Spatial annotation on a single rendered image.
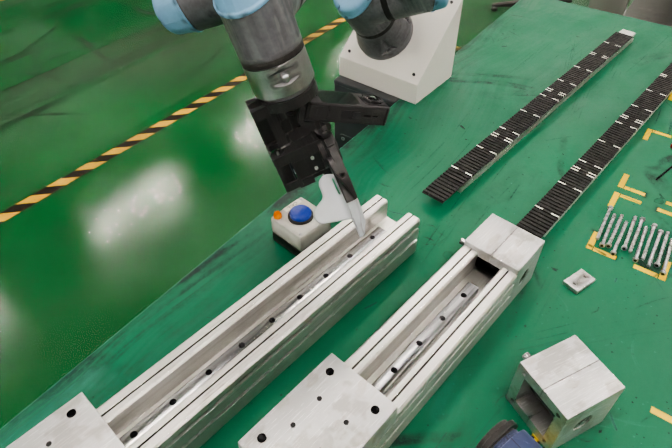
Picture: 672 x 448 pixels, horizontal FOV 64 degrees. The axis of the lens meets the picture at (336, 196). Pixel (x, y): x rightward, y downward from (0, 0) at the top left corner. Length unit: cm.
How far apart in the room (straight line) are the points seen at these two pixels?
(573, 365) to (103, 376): 68
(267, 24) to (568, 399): 59
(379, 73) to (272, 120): 84
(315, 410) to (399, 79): 94
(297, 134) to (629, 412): 62
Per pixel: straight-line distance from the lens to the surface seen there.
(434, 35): 145
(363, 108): 67
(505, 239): 95
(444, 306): 90
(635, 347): 101
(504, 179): 123
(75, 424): 76
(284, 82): 62
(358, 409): 70
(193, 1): 73
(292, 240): 99
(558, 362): 82
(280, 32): 60
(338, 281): 86
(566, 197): 117
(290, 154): 65
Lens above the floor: 153
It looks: 42 degrees down
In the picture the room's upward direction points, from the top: straight up
